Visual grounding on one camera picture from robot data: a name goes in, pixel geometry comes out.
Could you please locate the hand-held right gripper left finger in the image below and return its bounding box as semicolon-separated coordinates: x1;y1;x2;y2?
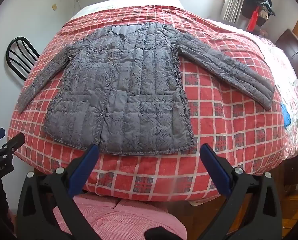
16;144;101;240

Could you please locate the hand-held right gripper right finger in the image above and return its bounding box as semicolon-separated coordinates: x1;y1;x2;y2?
200;143;284;240

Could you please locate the grey quilted rose-print jacket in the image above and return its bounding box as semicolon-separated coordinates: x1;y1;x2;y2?
17;22;276;155

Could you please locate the black clothes hanger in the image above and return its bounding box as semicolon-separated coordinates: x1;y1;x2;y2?
257;0;276;17

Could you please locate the red plaid blanket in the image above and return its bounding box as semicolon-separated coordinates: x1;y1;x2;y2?
7;5;290;203

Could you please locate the person's pink fleece clothing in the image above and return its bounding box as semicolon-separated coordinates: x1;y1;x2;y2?
52;192;187;240

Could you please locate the dark wooden nightstand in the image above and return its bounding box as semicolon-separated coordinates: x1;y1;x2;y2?
284;152;298;186

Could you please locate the blue cloth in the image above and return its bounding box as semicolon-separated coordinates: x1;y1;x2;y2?
280;102;293;131

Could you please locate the black metal chair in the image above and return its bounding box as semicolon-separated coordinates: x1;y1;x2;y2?
6;37;41;82

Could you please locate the floral quilt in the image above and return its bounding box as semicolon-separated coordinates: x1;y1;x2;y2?
206;19;298;156

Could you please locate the dark wooden headboard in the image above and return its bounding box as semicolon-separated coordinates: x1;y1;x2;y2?
275;29;298;81

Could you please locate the red hanging bag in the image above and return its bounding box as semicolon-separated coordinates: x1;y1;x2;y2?
247;6;261;32

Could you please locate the white curtain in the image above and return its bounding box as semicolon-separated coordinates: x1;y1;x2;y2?
220;0;249;27

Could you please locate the white bed sheet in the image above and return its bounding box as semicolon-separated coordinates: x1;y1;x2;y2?
72;0;187;21

